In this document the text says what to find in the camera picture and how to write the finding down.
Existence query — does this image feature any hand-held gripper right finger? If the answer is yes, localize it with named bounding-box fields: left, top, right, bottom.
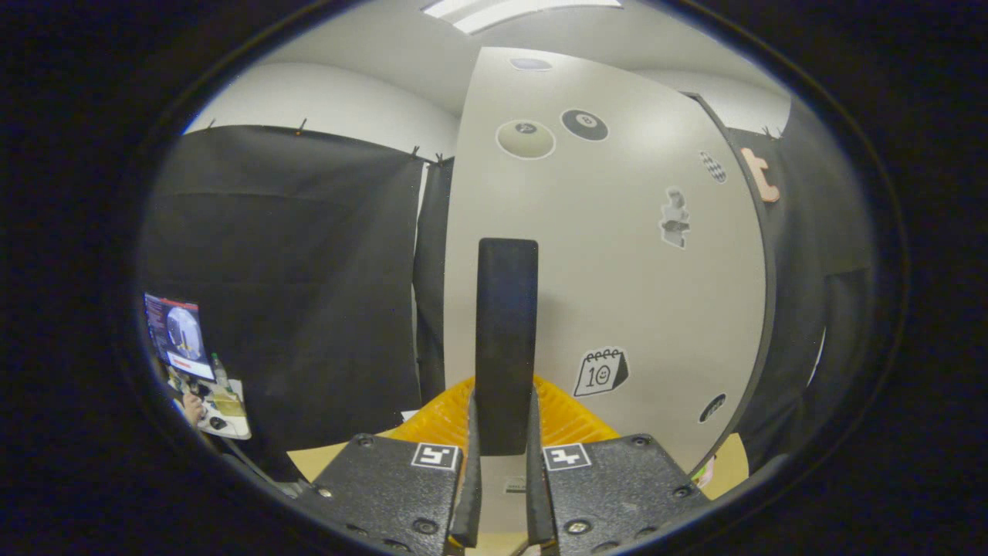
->
left=525, top=376, right=715, bottom=556

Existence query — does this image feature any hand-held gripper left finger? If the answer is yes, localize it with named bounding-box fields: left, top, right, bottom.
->
left=296, top=376, right=484, bottom=556

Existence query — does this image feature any black door handle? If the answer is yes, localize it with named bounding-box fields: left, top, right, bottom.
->
left=474, top=238, right=540, bottom=457

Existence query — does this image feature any white shoe cabinet door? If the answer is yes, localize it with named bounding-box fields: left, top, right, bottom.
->
left=443, top=46, right=773, bottom=535

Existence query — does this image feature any grey shoe cabinet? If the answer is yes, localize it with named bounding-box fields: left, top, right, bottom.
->
left=683, top=91, right=779, bottom=464

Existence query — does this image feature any black backdrop cloth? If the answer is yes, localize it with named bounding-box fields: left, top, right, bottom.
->
left=139, top=99, right=877, bottom=483

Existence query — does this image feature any long ceiling light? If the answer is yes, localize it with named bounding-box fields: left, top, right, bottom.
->
left=422, top=0, right=623, bottom=35

